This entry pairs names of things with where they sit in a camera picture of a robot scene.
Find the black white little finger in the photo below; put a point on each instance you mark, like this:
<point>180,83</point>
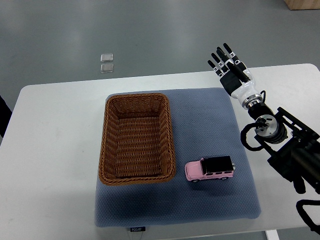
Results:
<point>215,68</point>

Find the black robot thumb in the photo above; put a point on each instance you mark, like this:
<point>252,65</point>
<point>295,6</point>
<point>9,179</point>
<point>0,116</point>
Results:
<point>238,71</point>

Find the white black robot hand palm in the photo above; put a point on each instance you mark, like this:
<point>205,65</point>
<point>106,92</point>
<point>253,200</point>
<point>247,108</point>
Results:
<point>242,89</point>

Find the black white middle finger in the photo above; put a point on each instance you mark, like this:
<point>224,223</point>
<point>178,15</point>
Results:
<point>225,59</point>

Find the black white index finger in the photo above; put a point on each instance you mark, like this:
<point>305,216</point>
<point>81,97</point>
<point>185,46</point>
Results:
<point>233,56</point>

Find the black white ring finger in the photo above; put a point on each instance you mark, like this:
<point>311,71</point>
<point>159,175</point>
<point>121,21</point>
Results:
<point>221,65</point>

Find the pink toy car black roof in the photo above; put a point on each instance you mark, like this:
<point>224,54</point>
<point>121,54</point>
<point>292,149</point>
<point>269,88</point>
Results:
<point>209,168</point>

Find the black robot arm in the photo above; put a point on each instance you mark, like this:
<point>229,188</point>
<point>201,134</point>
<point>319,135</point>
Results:
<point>293,147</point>

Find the brown wicker basket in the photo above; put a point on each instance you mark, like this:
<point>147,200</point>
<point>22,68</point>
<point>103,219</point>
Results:
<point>137,145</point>

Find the blue grey foam mat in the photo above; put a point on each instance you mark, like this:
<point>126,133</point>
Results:
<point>204,125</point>

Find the wooden box corner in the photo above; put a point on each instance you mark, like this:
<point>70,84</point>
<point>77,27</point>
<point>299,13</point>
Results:
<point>303,4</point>

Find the upper floor metal plate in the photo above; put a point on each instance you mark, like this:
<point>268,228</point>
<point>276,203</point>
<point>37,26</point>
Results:
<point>106,57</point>

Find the white table leg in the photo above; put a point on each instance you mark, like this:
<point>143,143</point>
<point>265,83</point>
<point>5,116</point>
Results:
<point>272,234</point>

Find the black object at left edge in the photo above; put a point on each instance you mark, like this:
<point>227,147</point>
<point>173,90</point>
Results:
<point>5,116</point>

